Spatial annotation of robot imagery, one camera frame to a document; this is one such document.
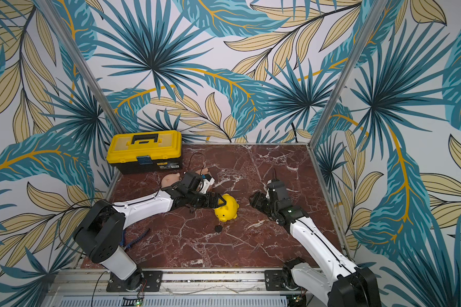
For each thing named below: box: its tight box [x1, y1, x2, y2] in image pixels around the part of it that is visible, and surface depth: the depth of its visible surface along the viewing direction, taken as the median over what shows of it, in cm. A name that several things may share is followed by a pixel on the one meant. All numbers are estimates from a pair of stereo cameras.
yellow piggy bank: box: [213, 193, 240, 222], surface depth 85 cm
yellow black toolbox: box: [106, 129, 184, 174], surface depth 97 cm
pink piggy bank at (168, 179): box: [160, 172, 180, 188], surface depth 95 cm
